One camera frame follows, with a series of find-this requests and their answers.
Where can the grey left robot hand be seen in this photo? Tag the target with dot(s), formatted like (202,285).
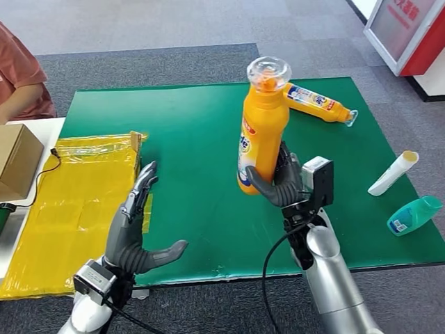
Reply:
(125,239)

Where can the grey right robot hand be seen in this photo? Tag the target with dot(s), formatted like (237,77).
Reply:
(288,184)

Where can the orange detergent bottle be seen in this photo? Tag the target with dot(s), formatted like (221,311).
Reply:
(313,101)
(264,133)

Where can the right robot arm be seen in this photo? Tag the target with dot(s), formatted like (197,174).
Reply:
(330,276)

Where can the white tube bottle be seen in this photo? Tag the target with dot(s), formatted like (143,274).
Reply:
(391,175)

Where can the teal plastic bottle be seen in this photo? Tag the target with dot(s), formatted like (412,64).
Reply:
(413,214)

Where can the white paper scrap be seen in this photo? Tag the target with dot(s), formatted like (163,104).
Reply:
(140,293)

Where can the yellow plastic wrapped box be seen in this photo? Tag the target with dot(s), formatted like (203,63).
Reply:
(69,207)

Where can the green table mat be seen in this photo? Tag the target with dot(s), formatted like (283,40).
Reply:
(194,193)

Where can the white side table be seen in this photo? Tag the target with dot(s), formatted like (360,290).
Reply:
(47,133)

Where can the dark green item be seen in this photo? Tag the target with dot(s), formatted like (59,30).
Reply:
(6,216)

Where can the brown cardboard box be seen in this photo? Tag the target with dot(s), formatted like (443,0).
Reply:
(17,156)

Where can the person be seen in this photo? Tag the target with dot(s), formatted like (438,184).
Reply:
(20,78)

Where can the red and white sign stand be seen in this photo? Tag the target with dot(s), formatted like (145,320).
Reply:
(403,32)

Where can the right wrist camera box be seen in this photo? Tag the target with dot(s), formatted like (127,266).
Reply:
(317,177)

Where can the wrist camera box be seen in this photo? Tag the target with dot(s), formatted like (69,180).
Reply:
(93,281)
(317,177)

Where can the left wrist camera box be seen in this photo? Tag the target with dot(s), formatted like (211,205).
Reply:
(93,281)

